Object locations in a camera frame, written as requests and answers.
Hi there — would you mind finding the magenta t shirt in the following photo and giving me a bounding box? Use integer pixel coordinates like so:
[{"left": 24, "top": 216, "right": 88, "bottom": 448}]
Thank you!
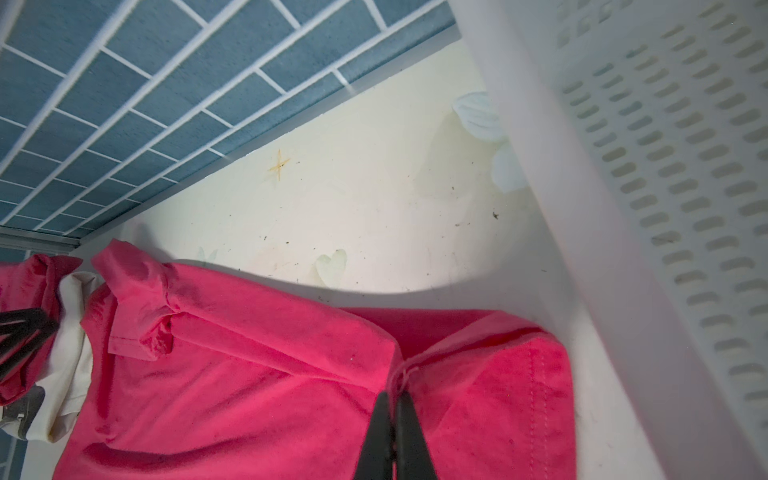
[
  {"left": 54, "top": 241, "right": 577, "bottom": 479},
  {"left": 1, "top": 254, "right": 82, "bottom": 406}
]

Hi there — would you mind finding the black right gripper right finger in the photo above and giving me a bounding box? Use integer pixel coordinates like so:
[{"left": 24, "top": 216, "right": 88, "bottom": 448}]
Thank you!
[{"left": 394, "top": 392, "right": 438, "bottom": 480}]

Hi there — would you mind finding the aluminium left corner post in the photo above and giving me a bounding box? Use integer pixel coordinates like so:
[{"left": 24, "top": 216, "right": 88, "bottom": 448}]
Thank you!
[{"left": 1, "top": 226, "right": 80, "bottom": 254}]

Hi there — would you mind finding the white perforated plastic basket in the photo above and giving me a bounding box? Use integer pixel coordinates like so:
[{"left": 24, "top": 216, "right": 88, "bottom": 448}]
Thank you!
[{"left": 451, "top": 1, "right": 767, "bottom": 479}]

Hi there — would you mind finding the folded magenta t shirt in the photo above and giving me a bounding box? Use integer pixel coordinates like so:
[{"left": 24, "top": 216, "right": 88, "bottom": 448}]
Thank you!
[{"left": 1, "top": 254, "right": 82, "bottom": 406}]

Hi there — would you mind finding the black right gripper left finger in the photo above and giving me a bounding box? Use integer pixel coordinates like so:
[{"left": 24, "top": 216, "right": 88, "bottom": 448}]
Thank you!
[{"left": 353, "top": 392, "right": 394, "bottom": 480}]

